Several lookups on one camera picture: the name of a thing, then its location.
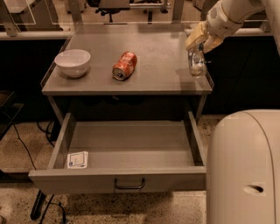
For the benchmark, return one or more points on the black drawer handle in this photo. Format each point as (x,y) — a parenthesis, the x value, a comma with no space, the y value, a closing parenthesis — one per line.
(129,184)

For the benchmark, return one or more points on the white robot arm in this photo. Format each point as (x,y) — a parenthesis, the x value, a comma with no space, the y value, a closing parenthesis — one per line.
(243,157)

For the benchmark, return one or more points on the open grey top drawer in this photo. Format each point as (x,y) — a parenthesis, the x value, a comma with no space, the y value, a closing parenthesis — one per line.
(167,154)

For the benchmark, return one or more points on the grey metal cabinet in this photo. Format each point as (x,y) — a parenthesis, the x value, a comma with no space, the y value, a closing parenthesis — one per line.
(136,71)

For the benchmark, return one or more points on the grey horizontal rail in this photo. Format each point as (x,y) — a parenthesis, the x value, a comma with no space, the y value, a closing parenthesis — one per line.
(28,35)

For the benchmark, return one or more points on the silver blue redbull can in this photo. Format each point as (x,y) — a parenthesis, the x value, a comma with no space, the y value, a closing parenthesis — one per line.
(197,64)

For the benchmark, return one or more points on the white paper tag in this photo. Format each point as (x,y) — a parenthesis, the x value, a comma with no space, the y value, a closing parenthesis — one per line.
(77,160)

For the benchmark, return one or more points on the white ceramic bowl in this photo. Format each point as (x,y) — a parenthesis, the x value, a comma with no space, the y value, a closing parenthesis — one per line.
(73,63)

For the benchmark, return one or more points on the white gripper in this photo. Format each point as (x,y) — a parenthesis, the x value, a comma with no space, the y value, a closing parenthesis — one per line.
(219,21)

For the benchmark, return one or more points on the dark shelf at left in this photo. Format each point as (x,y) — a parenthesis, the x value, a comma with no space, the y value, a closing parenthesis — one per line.
(9,110)

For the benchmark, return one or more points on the orange soda can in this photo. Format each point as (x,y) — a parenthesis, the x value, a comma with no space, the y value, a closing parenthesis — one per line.
(125,66)

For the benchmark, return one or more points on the black office chair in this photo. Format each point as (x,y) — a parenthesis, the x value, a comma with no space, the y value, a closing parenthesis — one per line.
(111,7)

